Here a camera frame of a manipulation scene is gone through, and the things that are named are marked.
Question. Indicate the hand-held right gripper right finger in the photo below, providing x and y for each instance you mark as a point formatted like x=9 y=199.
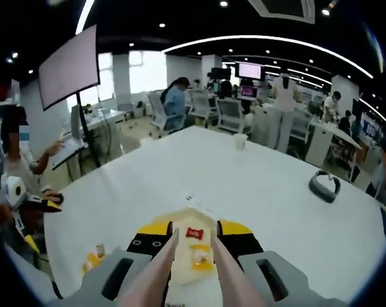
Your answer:
x=244 y=244

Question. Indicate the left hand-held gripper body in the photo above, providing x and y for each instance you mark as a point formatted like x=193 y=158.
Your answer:
x=12 y=195

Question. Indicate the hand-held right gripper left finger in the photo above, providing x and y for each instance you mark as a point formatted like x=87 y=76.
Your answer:
x=142 y=244

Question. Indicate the pink food tongs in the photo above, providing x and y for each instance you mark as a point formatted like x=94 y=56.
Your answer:
x=148 y=281

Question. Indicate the small orange food packet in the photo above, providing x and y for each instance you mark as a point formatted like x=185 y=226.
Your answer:
x=100 y=249

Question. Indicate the yellow pastry food packet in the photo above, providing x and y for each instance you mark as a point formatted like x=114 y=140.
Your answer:
x=201 y=259
x=92 y=260

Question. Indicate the small red food packet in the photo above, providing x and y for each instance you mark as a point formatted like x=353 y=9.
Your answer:
x=194 y=233

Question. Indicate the cream hexagonal container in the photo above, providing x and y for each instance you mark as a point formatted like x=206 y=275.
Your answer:
x=193 y=217

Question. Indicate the black computer mouse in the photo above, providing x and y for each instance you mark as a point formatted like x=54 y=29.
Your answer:
x=58 y=199

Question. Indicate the operator in white shirt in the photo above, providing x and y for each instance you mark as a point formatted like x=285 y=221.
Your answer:
x=27 y=281

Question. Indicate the white computer desk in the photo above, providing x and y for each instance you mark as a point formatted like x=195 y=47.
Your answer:
x=68 y=150

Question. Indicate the small desk monitor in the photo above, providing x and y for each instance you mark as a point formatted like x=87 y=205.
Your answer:
x=76 y=123

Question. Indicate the grey headset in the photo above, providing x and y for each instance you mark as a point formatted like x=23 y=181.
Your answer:
x=327 y=196

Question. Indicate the white paper cup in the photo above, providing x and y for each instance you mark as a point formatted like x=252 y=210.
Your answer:
x=241 y=141

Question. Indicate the green potted plant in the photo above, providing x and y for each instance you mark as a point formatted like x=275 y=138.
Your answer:
x=87 y=108

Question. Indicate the white office chair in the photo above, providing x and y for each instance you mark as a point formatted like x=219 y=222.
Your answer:
x=229 y=113
x=199 y=102
x=156 y=110

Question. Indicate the large display screen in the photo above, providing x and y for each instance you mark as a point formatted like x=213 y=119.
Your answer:
x=70 y=67

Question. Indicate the small bright display screen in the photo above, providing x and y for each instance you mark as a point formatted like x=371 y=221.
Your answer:
x=250 y=70

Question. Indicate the thick curved ceiling light strip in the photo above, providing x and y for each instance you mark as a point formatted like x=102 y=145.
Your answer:
x=84 y=16

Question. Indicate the thin curved ceiling light strip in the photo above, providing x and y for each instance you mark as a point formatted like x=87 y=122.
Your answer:
x=260 y=36

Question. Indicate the ceiling air conditioner unit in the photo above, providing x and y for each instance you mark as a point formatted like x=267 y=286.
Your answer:
x=282 y=9

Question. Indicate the group of round ceiling downlights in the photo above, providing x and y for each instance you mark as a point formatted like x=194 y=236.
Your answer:
x=223 y=4

